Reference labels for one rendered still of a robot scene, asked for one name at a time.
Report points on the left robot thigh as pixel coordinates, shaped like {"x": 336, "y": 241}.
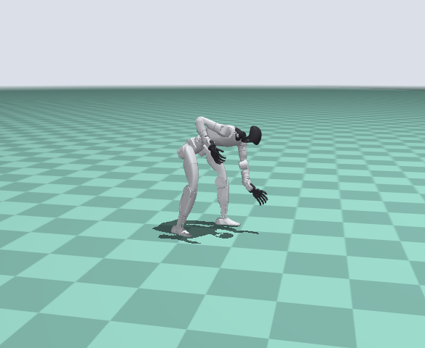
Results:
{"x": 221, "y": 180}

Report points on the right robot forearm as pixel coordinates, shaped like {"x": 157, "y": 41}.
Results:
{"x": 201, "y": 129}

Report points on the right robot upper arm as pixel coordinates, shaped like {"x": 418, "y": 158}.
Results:
{"x": 220, "y": 129}

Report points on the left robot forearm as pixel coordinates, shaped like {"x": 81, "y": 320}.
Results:
{"x": 245, "y": 178}

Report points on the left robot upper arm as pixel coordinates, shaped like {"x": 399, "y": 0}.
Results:
{"x": 242, "y": 148}

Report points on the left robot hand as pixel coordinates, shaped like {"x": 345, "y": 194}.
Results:
{"x": 257, "y": 193}

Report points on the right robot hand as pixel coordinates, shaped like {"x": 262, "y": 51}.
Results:
{"x": 215, "y": 153}

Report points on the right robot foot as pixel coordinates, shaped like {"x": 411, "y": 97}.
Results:
{"x": 180, "y": 231}

